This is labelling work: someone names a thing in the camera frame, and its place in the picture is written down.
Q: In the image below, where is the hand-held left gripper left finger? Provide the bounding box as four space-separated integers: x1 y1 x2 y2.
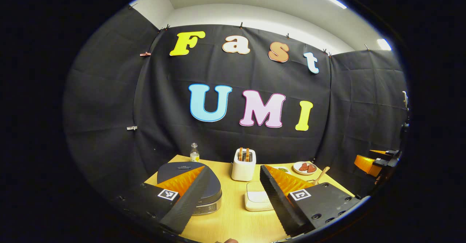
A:
118 165 212 235

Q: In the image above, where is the wooden spoon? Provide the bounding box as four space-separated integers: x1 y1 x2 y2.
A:
312 166 331 185

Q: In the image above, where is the white toaster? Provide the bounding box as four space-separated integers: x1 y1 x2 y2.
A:
231 148 257 182

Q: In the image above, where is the black backdrop cloth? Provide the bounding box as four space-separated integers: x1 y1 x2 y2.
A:
62 7 408 214

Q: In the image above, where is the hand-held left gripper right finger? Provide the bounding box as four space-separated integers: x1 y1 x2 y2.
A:
259 164 361 237

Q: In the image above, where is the white round plate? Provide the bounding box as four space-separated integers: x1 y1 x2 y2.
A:
293 161 317 175

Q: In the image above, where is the silver rice cooker dark lid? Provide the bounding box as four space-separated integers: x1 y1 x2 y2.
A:
157 162 222 215

